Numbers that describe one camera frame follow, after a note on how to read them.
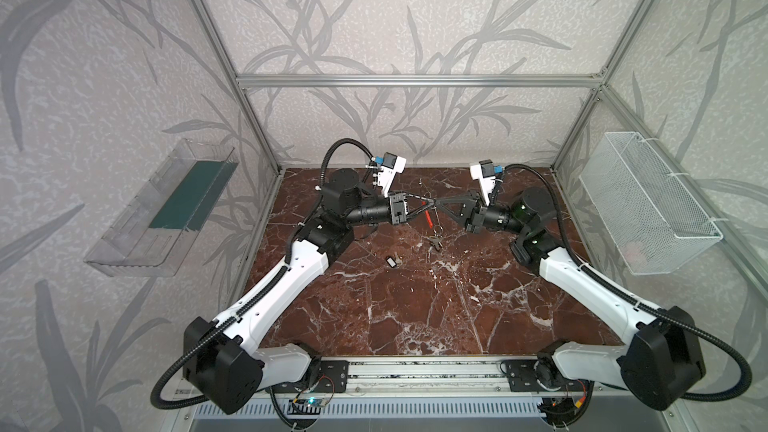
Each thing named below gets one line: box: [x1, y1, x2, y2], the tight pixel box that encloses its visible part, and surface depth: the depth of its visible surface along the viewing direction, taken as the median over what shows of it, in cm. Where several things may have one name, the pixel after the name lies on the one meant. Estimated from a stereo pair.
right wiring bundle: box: [537, 393, 588, 427], surface depth 72 cm
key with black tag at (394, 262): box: [385, 255, 403, 268], surface depth 96 cm
